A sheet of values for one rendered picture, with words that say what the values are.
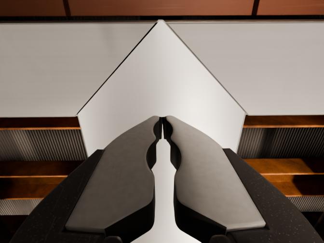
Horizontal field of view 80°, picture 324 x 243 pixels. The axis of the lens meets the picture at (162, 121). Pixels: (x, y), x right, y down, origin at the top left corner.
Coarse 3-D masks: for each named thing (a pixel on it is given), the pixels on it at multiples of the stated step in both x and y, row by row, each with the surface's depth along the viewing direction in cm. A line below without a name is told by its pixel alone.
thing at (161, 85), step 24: (120, 72) 19; (144, 72) 19; (168, 72) 19; (192, 72) 19; (96, 96) 20; (120, 96) 20; (144, 96) 20; (168, 96) 20; (192, 96) 20; (216, 96) 20
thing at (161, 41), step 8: (160, 24) 16; (152, 32) 17; (160, 32) 17; (168, 32) 17; (144, 40) 17; (152, 40) 17; (160, 40) 17; (168, 40) 17; (176, 40) 17; (136, 48) 17; (144, 48) 17; (152, 48) 17; (160, 48) 17; (168, 48) 17; (176, 48) 17; (184, 48) 17; (128, 56) 18; (136, 56) 18; (144, 56) 18; (152, 56) 18; (160, 56) 18
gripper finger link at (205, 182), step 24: (168, 120) 12; (192, 144) 10; (216, 144) 10; (192, 168) 8; (216, 168) 8; (192, 192) 7; (216, 192) 7; (240, 192) 7; (192, 216) 7; (216, 216) 6; (240, 216) 6
